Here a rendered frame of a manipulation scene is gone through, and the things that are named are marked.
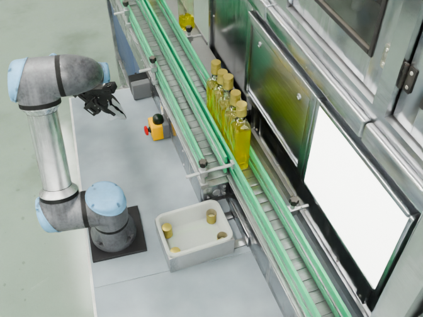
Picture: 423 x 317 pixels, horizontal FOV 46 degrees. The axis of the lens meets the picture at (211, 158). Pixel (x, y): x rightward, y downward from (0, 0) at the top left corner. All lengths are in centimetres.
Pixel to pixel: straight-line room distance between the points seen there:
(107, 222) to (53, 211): 16
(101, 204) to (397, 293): 110
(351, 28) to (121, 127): 116
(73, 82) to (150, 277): 67
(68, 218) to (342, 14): 96
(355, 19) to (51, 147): 88
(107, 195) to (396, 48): 92
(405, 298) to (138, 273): 120
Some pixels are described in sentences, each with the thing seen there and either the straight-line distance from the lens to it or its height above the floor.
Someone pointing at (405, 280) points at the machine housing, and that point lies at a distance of 57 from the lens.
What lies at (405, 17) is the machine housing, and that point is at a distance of 108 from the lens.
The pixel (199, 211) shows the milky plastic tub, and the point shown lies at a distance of 173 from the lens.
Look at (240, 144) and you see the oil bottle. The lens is 167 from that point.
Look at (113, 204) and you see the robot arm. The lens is 155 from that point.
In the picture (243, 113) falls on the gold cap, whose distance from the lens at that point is 159.
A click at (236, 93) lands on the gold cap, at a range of 162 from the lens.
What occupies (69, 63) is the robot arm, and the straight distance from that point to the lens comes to 143.
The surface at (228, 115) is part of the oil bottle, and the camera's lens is 166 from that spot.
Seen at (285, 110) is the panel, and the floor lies 114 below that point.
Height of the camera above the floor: 219
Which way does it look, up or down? 47 degrees down
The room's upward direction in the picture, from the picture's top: straight up
